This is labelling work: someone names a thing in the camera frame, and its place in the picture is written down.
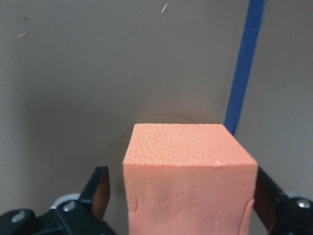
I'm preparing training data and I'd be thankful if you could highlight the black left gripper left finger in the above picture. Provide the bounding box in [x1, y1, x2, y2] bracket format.
[78, 166, 110, 220]

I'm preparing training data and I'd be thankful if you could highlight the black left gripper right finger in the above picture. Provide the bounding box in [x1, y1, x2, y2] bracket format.
[253, 166, 290, 232]

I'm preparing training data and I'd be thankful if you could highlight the orange foam cube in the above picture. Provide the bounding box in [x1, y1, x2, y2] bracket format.
[123, 123, 258, 235]

